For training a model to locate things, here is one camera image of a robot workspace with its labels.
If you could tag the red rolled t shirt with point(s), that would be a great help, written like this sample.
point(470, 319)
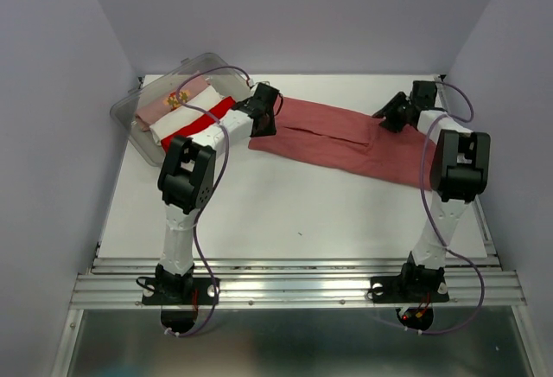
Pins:
point(201, 123)

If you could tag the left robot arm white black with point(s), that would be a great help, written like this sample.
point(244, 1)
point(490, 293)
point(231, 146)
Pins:
point(195, 160)

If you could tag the pink rolled mario t shirt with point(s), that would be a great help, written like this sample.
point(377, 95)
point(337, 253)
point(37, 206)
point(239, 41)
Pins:
point(156, 109)

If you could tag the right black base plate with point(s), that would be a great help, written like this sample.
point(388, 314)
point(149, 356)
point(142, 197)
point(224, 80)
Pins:
point(399, 290)

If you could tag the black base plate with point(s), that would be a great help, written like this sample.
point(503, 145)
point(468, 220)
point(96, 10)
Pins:
point(207, 292)
point(399, 290)

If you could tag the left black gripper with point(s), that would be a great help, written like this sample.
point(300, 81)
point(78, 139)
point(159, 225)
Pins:
point(270, 129)

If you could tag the clear plastic storage bin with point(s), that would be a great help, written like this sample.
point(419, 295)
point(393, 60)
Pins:
point(227, 81)

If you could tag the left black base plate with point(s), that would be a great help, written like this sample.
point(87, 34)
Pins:
point(207, 292)

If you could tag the aluminium frame rail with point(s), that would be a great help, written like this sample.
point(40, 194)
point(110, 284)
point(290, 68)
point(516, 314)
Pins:
point(293, 283)

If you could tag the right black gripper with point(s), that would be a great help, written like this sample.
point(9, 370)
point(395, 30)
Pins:
point(389, 122)

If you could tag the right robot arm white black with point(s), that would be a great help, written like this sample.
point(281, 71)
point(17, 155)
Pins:
point(457, 175)

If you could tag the white rolled t shirt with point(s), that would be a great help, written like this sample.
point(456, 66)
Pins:
point(186, 115)

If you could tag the dusty red t shirt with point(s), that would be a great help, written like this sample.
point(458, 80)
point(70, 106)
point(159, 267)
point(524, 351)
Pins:
point(338, 138)

